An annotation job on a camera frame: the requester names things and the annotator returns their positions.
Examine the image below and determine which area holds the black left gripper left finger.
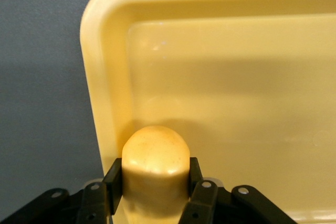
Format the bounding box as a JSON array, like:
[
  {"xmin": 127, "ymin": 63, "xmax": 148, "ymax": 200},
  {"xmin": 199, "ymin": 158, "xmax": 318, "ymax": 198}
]
[{"xmin": 77, "ymin": 157, "xmax": 124, "ymax": 224}]

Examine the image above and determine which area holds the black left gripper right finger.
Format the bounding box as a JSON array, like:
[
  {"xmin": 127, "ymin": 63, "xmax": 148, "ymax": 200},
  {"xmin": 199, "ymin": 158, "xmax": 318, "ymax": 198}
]
[{"xmin": 178, "ymin": 156, "xmax": 220, "ymax": 224}]

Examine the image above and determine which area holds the yellow toy potato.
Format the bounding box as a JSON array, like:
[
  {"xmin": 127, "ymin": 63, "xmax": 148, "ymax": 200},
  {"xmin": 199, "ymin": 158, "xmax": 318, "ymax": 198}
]
[{"xmin": 122, "ymin": 125, "xmax": 191, "ymax": 224}]

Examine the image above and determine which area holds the yellow plastic tray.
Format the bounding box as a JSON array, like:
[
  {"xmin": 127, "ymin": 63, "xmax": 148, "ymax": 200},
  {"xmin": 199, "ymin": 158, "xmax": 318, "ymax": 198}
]
[{"xmin": 79, "ymin": 0, "xmax": 336, "ymax": 224}]

